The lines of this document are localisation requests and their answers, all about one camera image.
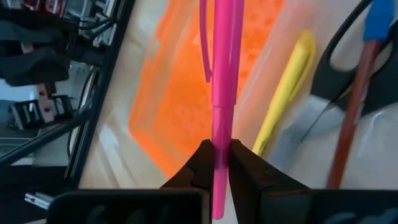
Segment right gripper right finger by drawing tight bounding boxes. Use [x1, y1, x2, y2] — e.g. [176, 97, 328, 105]
[229, 139, 312, 224]

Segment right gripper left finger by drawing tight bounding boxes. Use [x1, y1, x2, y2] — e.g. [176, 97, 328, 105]
[160, 139, 215, 224]

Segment thick pink highlighter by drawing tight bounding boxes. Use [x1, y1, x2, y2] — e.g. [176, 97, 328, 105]
[198, 0, 246, 220]

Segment yellow highlighter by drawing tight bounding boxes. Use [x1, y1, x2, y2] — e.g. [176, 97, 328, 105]
[251, 30, 317, 157]

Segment black-handled scissors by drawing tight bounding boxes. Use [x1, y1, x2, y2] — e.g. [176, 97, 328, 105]
[298, 0, 398, 144]

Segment clear plastic supply box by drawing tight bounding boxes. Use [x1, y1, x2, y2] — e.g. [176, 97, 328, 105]
[231, 0, 398, 190]

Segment red pencil with blue cap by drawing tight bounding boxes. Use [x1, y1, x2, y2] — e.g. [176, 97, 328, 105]
[325, 0, 396, 190]

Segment black metal table frame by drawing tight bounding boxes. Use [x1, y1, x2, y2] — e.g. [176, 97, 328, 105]
[0, 0, 136, 190]

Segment silver bracket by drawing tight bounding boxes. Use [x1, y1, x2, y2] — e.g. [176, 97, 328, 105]
[24, 192, 53, 210]

